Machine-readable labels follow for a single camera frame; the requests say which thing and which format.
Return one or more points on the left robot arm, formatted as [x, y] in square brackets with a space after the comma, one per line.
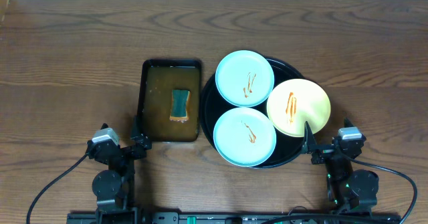
[114, 187]

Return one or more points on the yellow plate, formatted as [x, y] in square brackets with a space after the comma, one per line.
[295, 102]

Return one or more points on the light blue plate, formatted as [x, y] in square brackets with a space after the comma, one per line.
[244, 137]
[244, 78]

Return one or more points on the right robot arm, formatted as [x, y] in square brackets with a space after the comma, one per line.
[351, 191]

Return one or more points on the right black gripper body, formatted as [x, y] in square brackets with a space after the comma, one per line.
[324, 153]

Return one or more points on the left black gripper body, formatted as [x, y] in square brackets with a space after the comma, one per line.
[124, 150]

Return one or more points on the green and yellow sponge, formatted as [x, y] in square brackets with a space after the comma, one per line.
[179, 105]

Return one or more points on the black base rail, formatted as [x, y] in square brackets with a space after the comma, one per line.
[169, 218]

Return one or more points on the black rectangular water tray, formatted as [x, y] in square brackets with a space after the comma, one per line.
[159, 78]

